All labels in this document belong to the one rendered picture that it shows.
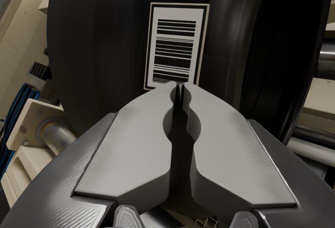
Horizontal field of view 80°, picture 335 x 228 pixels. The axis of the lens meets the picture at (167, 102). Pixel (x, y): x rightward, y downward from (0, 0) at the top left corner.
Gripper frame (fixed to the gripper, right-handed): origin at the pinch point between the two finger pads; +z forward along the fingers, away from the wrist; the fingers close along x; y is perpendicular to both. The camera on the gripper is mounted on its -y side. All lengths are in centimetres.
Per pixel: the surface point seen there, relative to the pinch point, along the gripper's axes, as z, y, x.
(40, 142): 17.2, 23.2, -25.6
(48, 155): 14.8, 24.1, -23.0
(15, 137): 15.5, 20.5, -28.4
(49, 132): 16.8, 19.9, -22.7
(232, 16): 5.3, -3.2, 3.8
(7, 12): 50, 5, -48
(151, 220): -0.6, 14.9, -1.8
